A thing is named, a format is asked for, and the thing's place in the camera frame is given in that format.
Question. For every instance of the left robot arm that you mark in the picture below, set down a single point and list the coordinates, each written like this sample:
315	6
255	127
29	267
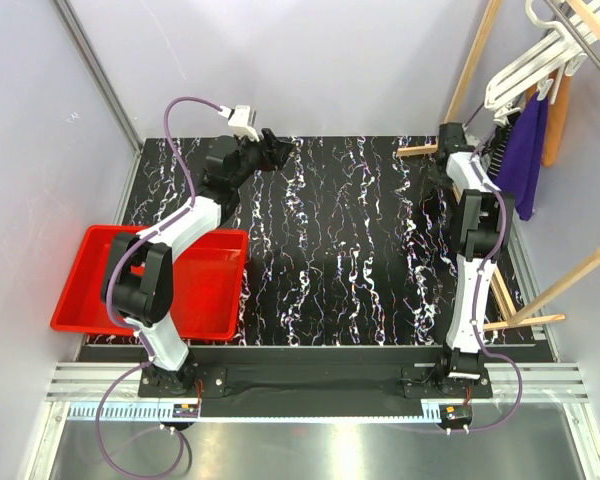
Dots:
138	283

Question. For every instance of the purple cloth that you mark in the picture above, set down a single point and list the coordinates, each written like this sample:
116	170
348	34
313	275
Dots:
519	172

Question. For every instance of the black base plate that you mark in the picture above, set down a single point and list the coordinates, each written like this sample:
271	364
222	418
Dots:
312	382

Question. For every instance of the white clip hanger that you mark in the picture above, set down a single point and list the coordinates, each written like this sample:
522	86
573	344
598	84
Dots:
568	41

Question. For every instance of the red plastic tray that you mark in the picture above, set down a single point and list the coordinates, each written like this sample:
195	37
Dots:
208	280

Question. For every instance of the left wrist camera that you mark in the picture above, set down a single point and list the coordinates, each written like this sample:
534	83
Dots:
241	121

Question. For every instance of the wooden drying rack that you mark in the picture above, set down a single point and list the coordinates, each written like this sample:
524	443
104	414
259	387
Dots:
545	271

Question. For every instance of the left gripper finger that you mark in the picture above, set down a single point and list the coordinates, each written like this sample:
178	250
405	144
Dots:
279	153
269	139

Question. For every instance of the orange cloth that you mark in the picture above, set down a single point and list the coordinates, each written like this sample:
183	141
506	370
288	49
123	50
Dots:
556	122

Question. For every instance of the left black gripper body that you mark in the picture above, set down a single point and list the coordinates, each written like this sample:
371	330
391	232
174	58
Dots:
254	154

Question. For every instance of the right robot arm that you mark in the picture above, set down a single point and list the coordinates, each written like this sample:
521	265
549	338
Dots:
479	232

